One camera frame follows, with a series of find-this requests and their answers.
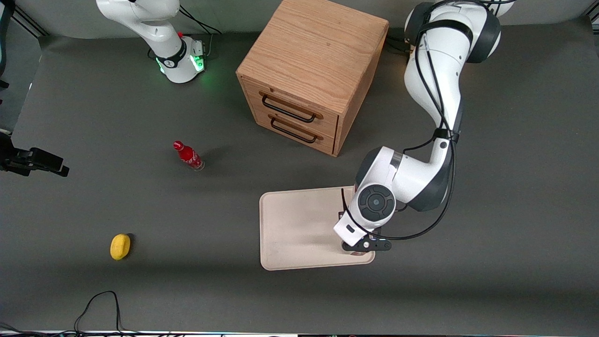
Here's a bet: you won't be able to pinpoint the cream plastic tray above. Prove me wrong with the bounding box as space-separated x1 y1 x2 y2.
259 186 376 271

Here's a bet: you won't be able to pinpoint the smaller wooden drawer front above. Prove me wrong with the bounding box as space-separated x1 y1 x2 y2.
253 106 336 156

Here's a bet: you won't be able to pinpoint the larger wooden drawer front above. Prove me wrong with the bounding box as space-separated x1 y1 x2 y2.
242 77 340 137

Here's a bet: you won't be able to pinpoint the red soda bottle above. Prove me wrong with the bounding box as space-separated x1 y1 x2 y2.
173 140 205 172

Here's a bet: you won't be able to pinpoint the wooden drawer cabinet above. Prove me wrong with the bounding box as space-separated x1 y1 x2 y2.
236 0 390 157

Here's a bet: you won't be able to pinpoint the yellow lemon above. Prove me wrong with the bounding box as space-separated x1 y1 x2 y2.
110 234 131 261

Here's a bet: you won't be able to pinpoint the black clamp device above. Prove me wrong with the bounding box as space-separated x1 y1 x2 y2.
0 135 70 178

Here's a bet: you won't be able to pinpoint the short black wrist cable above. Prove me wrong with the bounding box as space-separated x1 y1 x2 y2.
340 187 363 234

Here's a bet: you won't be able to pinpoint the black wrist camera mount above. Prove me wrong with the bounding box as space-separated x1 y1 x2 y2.
359 238 392 252

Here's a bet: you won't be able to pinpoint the short black drawer handle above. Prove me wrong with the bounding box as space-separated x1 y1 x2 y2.
268 114 323 144

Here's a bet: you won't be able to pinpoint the long black drawer handle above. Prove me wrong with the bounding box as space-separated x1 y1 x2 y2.
259 91 323 124

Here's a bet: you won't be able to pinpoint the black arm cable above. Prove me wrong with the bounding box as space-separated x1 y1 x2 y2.
374 19 461 241

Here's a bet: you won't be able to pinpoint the black base cables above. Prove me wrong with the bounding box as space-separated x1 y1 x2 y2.
179 6 223 59

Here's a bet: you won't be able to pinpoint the black looped table cable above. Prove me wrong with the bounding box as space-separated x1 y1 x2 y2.
73 291 141 337

